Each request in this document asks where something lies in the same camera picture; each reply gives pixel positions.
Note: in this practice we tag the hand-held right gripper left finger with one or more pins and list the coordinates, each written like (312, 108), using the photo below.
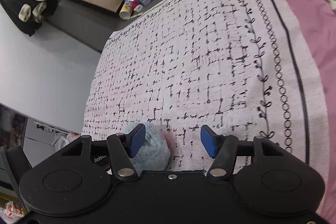
(137, 140)

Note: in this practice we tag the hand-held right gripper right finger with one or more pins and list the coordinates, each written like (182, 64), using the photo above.
(208, 141)

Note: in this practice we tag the light blue plush toy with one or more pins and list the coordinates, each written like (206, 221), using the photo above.
(155, 150)

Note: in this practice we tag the white plastic bag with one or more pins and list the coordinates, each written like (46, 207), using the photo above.
(61, 140)

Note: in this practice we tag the white black printed blanket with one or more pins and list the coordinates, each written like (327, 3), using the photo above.
(197, 56)

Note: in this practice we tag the red printed bag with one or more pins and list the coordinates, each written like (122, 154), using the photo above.
(11, 209)

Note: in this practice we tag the paper cup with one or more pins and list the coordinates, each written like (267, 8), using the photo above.
(125, 12)

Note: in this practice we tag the small white box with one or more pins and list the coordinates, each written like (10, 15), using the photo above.
(138, 7)

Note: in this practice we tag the pink bed sheet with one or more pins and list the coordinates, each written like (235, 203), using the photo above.
(302, 16)

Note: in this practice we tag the black hanging jacket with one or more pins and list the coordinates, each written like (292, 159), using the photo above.
(15, 11)

